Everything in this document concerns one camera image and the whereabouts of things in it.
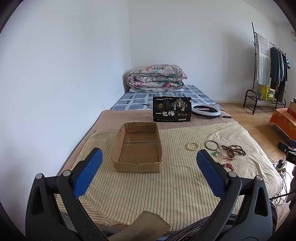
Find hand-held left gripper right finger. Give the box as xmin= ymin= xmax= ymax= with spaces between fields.
xmin=196 ymin=149 xmax=274 ymax=241

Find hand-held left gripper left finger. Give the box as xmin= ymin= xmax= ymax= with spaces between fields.
xmin=25 ymin=147 xmax=109 ymax=241

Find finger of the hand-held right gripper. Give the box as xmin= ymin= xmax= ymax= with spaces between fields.
xmin=277 ymin=141 xmax=294 ymax=153

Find green jade pendant red cord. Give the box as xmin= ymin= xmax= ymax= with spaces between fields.
xmin=212 ymin=151 xmax=236 ymax=163

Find dark thin bangle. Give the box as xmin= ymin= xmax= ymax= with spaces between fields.
xmin=205 ymin=140 xmax=218 ymax=151

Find brown bead necklace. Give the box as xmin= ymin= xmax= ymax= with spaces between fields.
xmin=221 ymin=144 xmax=246 ymax=160

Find cardboard box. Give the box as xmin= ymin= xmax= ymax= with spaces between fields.
xmin=111 ymin=122 xmax=163 ymax=173

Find orange cloth covered furniture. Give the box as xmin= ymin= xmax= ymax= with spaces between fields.
xmin=268 ymin=108 xmax=296 ymax=139

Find yellow striped cloth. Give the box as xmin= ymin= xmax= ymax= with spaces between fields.
xmin=54 ymin=122 xmax=284 ymax=226

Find yellow crate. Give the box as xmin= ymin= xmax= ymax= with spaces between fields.
xmin=261 ymin=86 xmax=276 ymax=103

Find black metal clothes rack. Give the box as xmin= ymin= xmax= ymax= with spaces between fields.
xmin=243 ymin=22 xmax=288 ymax=115

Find grey hanging garment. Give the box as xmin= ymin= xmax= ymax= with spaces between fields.
xmin=279 ymin=51 xmax=288 ymax=102

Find brown blanket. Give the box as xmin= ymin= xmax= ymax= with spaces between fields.
xmin=59 ymin=109 xmax=236 ymax=176

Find black printed bag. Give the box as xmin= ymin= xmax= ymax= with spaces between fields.
xmin=153 ymin=96 xmax=192 ymax=122

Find loose cardboard piece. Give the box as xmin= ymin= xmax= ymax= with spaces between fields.
xmin=109 ymin=210 xmax=171 ymax=241

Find dark green hanging garment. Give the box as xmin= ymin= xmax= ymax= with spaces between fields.
xmin=270 ymin=47 xmax=281 ymax=87

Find blue checked bed sheet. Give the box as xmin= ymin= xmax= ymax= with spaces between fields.
xmin=110 ymin=85 xmax=223 ymax=111

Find striped hanging towel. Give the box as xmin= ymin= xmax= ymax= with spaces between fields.
xmin=255 ymin=33 xmax=273 ymax=86

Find folded floral quilt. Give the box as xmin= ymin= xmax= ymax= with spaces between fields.
xmin=126 ymin=64 xmax=188 ymax=93

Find white ring light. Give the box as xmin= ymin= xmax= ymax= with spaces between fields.
xmin=192 ymin=104 xmax=222 ymax=119

